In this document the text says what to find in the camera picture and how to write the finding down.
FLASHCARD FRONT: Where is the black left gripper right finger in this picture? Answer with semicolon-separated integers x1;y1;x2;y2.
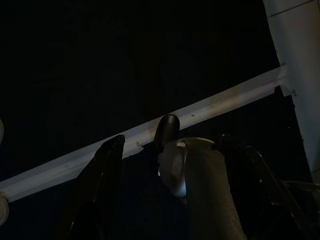
219;133;312;240

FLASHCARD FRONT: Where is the wide white board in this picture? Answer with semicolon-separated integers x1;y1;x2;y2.
262;0;320;176

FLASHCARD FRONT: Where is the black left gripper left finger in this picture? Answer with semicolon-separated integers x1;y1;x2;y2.
62;134;125;240

